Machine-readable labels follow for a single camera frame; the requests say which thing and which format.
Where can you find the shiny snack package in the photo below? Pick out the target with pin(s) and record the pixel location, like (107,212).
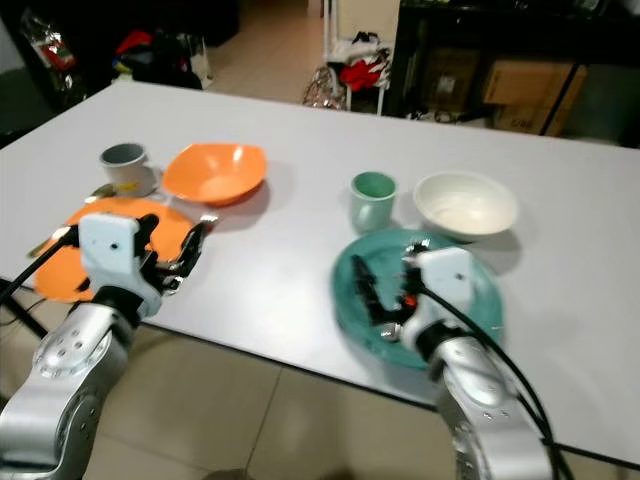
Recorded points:
(52,48)

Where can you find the brown cardboard box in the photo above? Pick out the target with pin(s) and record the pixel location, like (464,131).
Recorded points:
(530,82)

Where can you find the cream white bowl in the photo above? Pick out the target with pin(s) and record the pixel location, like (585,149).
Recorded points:
(465,207)

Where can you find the orange bowl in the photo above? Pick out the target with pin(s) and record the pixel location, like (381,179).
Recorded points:
(215,173)

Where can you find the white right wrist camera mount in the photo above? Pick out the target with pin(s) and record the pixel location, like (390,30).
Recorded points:
(445,285)

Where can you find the white rack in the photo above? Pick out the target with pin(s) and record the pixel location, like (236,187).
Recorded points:
(360,22)

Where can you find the grey cup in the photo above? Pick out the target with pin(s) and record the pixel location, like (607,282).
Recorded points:
(125,168)

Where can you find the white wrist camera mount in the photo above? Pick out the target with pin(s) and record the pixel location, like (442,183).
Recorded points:
(108,250)
(445,285)

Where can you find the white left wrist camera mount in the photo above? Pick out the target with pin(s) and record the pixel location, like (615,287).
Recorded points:
(108,250)

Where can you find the orange plate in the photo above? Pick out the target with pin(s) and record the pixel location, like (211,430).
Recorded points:
(60,280)

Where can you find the patterned shopping bag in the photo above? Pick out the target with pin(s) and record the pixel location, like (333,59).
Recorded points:
(322,88)

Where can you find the green cup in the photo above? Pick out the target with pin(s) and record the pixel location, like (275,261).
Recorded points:
(372,205)

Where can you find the black table frame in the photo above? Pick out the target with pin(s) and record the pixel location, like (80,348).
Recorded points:
(15,312)

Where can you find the teal plate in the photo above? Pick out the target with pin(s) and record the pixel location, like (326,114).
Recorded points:
(345,300)

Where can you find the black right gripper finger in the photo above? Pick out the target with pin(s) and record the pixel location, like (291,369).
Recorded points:
(411,275)
(368,290)

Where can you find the black bag with red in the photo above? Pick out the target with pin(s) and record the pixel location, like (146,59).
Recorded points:
(165,58)

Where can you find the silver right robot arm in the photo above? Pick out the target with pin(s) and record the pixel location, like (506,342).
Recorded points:
(490,410)

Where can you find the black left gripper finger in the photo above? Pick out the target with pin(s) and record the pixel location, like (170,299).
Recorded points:
(190,255)
(149,235)

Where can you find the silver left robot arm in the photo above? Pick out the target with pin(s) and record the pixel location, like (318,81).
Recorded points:
(60,390)

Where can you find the black shelf unit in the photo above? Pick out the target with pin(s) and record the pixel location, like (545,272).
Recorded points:
(460,30)

